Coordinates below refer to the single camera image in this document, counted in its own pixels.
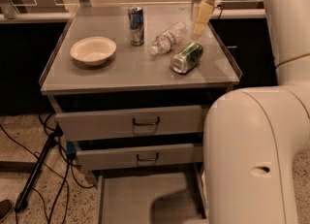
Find grey top drawer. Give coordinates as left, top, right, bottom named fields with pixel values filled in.
left=56, top=105, right=208, bottom=141

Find black top drawer handle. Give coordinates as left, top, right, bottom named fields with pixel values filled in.
left=132, top=116, right=161, bottom=126

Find green soda can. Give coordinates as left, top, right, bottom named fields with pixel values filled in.
left=170, top=42, right=203, bottom=74

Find blue box under cabinet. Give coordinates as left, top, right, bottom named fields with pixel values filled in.
left=66, top=142, right=77, bottom=155

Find grey bottom drawer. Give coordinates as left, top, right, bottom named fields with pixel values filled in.
left=94, top=164, right=208, bottom=224

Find black bar on floor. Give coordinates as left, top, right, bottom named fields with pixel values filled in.
left=15, top=133, right=55, bottom=212

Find far left metal bracket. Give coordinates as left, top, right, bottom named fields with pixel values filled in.
left=0, top=0, right=18, bottom=19

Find black middle drawer handle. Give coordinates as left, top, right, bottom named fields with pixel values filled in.
left=137, top=152, right=159, bottom=162

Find grey drawer cabinet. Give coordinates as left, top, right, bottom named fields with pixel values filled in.
left=38, top=3, right=243, bottom=183

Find grey middle drawer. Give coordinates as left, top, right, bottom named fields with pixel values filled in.
left=77, top=144, right=202, bottom=171

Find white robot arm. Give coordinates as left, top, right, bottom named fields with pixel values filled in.
left=203, top=0, right=310, bottom=224

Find grey drawer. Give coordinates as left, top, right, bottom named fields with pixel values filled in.
left=56, top=105, right=208, bottom=141
left=77, top=144, right=202, bottom=171
left=94, top=164, right=208, bottom=224

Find black drawer handle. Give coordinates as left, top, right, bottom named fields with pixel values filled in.
left=137, top=152, right=159, bottom=162
left=132, top=116, right=161, bottom=126

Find white bowl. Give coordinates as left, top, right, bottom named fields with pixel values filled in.
left=70, top=37, right=116, bottom=66

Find clear plastic water bottle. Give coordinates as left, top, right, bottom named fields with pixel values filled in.
left=150, top=22, right=187, bottom=55

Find dark shoe tip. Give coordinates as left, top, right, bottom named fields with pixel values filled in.
left=0, top=199, right=14, bottom=221

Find blue silver energy drink can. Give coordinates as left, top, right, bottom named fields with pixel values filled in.
left=128, top=6, right=144, bottom=46

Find black floor cables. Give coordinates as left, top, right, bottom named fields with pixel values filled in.
left=0, top=112, right=97, bottom=224

